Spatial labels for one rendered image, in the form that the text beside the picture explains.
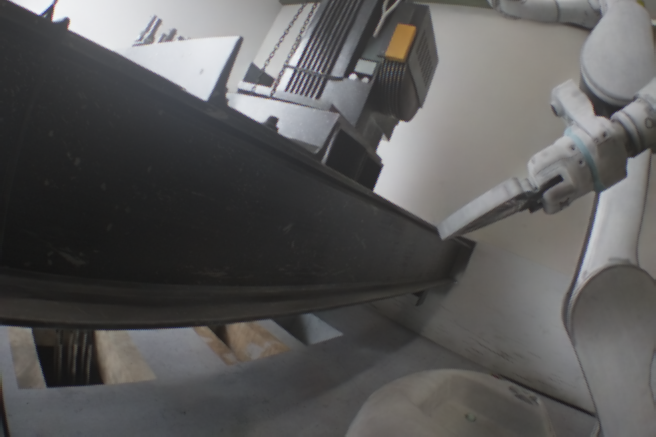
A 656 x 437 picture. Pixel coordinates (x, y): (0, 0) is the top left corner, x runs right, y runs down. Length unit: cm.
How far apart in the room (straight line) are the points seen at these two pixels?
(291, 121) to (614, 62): 56
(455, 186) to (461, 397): 170
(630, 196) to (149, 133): 67
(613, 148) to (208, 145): 46
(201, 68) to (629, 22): 70
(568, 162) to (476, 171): 194
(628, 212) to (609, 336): 19
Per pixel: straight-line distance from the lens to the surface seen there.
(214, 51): 35
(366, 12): 157
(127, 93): 35
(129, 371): 95
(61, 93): 34
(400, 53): 126
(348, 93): 135
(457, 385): 80
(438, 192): 230
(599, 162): 39
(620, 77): 63
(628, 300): 53
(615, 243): 58
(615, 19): 72
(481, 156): 232
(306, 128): 47
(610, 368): 54
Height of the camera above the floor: 62
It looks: level
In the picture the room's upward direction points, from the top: 23 degrees clockwise
